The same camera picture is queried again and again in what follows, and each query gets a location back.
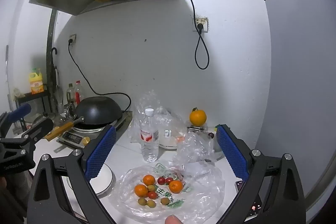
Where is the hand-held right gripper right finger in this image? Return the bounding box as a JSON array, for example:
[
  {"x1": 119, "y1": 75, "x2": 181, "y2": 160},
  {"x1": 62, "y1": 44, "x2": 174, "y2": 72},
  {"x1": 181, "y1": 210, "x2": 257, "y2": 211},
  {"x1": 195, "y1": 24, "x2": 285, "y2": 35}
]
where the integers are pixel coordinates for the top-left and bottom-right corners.
[{"x1": 216, "y1": 124, "x2": 306, "y2": 224}]

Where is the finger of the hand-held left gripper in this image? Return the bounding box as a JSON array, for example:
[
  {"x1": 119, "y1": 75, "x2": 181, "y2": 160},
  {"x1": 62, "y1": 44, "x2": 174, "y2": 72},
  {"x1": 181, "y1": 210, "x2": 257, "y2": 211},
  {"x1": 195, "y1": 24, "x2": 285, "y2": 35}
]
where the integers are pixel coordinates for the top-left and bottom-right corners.
[
  {"x1": 0, "y1": 104, "x2": 32, "y2": 135},
  {"x1": 0, "y1": 118, "x2": 54, "y2": 155}
]

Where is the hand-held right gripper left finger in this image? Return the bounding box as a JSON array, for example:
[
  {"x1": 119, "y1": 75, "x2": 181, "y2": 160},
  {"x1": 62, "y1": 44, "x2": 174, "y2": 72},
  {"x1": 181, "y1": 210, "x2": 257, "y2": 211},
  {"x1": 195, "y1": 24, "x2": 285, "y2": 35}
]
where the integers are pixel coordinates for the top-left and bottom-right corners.
[{"x1": 26, "y1": 125, "x2": 117, "y2": 224}]

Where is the white plate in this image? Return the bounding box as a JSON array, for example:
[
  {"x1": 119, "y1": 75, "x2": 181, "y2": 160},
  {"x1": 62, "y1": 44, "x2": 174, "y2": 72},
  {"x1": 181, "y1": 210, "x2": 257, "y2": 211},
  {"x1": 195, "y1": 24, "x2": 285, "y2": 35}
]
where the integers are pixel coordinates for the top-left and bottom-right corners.
[{"x1": 67, "y1": 163, "x2": 116, "y2": 196}]

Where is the green printed plastic bag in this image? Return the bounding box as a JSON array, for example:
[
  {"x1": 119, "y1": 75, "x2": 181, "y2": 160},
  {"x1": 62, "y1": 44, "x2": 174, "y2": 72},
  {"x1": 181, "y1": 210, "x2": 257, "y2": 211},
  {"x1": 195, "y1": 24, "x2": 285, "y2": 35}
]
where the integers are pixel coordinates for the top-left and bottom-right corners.
[{"x1": 108, "y1": 164, "x2": 226, "y2": 224}]

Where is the tangerine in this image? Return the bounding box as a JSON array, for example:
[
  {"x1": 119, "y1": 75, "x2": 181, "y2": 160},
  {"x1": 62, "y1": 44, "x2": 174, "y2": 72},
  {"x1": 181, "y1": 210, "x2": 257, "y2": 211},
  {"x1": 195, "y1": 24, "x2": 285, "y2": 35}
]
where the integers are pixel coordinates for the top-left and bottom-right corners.
[
  {"x1": 168, "y1": 180, "x2": 183, "y2": 194},
  {"x1": 134, "y1": 184, "x2": 149, "y2": 198},
  {"x1": 143, "y1": 174, "x2": 156, "y2": 186}
]

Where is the glass pot lid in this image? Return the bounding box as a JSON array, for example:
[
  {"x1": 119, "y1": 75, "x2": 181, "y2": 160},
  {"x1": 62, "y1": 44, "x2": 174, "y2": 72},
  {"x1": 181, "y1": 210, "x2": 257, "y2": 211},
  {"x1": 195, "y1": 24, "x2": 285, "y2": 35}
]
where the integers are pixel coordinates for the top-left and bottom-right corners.
[{"x1": 29, "y1": 112, "x2": 66, "y2": 132}]

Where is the black metal rack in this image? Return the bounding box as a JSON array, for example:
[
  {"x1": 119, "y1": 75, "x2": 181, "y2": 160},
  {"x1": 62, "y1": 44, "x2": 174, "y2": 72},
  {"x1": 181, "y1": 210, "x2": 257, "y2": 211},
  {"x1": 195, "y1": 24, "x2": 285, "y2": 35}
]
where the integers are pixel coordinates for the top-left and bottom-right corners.
[{"x1": 14, "y1": 90, "x2": 51, "y2": 132}]

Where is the steel basin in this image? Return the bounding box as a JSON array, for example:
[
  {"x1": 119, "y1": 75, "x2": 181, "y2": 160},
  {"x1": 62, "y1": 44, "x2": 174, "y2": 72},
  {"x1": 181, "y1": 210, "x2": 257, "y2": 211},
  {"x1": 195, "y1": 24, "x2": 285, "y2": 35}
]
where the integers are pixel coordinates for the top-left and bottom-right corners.
[{"x1": 72, "y1": 122, "x2": 111, "y2": 133}]

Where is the yellow oil bottle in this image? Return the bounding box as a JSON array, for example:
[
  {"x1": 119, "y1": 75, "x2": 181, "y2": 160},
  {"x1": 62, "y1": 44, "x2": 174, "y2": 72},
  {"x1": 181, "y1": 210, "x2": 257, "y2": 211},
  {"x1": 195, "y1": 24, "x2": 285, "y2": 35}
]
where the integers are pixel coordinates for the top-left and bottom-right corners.
[{"x1": 28, "y1": 68, "x2": 45, "y2": 95}]

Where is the silver induction cooker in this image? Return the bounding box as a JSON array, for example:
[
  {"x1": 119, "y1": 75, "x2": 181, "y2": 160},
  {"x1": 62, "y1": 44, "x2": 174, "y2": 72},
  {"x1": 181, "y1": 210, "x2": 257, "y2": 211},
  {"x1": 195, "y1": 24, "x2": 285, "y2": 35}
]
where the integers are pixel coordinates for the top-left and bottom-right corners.
[{"x1": 58, "y1": 111, "x2": 133, "y2": 149}]

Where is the black smartphone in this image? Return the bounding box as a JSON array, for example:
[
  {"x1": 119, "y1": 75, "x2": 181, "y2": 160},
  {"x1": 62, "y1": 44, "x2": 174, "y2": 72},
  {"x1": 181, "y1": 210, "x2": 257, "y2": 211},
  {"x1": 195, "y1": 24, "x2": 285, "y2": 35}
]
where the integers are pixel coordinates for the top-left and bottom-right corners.
[{"x1": 234, "y1": 180, "x2": 264, "y2": 223}]

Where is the crumpled clear plastic bag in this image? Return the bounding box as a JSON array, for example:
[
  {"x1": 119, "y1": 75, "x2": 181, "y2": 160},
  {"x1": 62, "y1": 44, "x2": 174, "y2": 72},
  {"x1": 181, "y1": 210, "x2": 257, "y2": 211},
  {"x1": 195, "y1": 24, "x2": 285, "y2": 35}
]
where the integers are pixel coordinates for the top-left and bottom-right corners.
[{"x1": 172, "y1": 131, "x2": 223, "y2": 169}]

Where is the clear glass bottle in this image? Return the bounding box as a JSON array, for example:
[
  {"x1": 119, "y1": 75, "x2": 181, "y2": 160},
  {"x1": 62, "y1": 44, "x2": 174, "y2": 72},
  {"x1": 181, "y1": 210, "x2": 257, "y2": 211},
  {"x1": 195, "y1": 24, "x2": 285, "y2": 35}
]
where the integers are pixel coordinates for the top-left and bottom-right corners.
[{"x1": 66, "y1": 83, "x2": 75, "y2": 106}]

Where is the red label plastic bottle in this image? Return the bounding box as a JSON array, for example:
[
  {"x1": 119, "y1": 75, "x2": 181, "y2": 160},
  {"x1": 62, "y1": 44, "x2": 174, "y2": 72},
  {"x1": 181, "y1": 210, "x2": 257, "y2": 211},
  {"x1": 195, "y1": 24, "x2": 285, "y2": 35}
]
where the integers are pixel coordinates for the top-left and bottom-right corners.
[{"x1": 74, "y1": 80, "x2": 85, "y2": 106}]

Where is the large orange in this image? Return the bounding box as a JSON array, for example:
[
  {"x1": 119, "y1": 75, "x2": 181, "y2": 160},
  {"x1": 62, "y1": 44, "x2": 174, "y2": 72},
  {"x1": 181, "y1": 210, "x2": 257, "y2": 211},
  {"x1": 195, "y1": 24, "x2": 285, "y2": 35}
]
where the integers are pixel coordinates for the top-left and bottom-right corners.
[{"x1": 189, "y1": 107, "x2": 207, "y2": 126}]

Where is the clear water bottle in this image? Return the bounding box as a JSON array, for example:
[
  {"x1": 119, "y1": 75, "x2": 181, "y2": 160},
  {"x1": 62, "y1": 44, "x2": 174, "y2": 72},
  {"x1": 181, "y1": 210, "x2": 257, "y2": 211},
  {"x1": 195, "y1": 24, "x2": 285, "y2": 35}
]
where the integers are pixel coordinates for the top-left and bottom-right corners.
[{"x1": 140, "y1": 108, "x2": 159, "y2": 163}]

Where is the black umbrella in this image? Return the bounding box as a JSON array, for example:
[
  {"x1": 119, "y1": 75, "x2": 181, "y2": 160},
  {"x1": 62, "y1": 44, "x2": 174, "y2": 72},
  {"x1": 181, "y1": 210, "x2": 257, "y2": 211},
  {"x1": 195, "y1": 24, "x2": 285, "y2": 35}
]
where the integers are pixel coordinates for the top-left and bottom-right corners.
[{"x1": 51, "y1": 47, "x2": 60, "y2": 111}]

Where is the white bowl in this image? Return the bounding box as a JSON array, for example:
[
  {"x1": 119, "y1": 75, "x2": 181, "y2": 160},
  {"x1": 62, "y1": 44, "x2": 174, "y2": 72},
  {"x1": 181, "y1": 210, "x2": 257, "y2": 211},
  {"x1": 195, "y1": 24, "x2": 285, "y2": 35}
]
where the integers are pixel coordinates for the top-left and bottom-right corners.
[{"x1": 157, "y1": 130, "x2": 184, "y2": 150}]

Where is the grey vertical pipe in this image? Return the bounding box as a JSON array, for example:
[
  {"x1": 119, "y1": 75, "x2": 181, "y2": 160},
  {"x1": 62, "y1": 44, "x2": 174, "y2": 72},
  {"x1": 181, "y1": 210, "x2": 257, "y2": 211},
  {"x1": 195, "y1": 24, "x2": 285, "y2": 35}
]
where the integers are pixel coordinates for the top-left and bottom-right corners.
[{"x1": 46, "y1": 7, "x2": 58, "y2": 109}]

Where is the grey tall cabinet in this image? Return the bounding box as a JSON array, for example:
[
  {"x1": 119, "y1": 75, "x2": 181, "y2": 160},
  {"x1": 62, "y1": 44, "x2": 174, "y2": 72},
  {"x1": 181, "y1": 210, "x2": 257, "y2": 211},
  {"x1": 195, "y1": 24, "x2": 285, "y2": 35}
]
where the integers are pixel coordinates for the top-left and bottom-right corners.
[{"x1": 263, "y1": 0, "x2": 336, "y2": 203}]

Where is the black wok wooden handle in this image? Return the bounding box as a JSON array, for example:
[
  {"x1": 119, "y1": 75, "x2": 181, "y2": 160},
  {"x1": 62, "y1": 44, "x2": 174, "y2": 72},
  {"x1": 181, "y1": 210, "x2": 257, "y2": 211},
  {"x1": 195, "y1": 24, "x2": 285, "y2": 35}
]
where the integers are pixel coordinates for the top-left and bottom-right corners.
[{"x1": 44, "y1": 97, "x2": 123, "y2": 141}]

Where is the black cooker power cable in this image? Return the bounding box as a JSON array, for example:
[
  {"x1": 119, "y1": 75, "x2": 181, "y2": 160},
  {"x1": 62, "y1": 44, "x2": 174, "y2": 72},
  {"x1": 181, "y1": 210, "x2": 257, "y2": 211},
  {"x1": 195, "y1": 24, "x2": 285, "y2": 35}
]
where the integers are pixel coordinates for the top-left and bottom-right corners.
[{"x1": 68, "y1": 39, "x2": 132, "y2": 112}]

